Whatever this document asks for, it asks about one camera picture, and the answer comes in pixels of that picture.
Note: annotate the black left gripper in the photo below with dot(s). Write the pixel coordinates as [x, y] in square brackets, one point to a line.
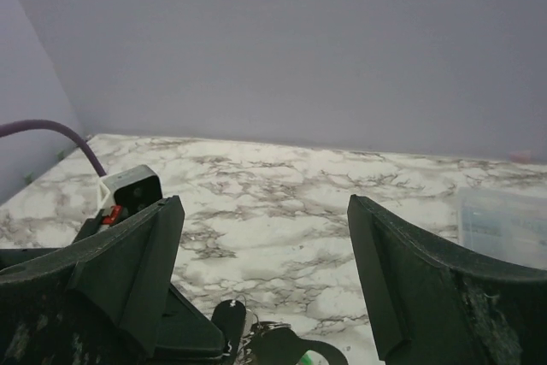
[11, 257]

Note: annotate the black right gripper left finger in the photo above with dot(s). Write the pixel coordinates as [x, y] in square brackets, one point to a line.
[97, 301]

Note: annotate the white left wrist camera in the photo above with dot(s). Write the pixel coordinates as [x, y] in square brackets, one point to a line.
[124, 194]

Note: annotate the clear plastic organizer box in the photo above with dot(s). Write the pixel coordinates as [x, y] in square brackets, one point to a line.
[506, 226]

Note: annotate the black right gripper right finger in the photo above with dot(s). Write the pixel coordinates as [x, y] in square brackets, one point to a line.
[431, 301]

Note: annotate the black key tag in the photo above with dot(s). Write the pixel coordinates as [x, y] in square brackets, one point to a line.
[230, 318]

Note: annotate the green key tag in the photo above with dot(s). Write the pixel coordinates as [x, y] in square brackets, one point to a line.
[310, 358]

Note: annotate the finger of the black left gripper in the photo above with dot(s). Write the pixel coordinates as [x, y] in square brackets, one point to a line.
[185, 333]
[282, 346]

